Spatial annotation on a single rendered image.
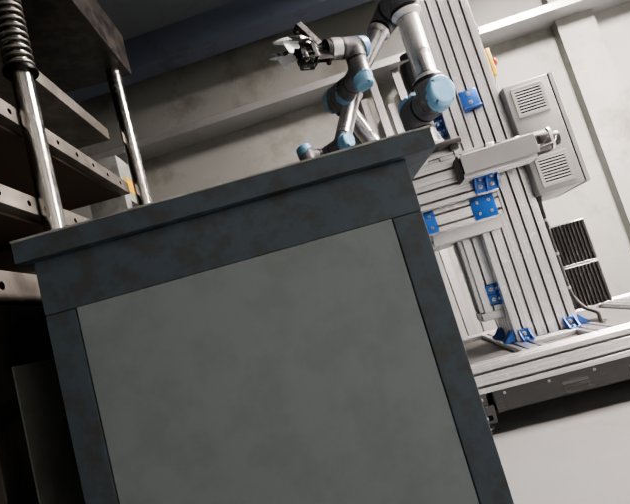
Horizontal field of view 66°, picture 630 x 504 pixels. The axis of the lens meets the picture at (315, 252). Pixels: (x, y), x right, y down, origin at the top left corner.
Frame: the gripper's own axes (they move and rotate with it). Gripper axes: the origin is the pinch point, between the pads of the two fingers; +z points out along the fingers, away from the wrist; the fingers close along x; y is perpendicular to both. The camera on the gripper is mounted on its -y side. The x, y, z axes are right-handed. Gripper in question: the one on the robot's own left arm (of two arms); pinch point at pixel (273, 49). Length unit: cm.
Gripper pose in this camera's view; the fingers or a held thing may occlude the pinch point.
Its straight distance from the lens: 178.9
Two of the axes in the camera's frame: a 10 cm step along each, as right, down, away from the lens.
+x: -2.6, 3.3, 9.1
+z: -9.1, 2.2, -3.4
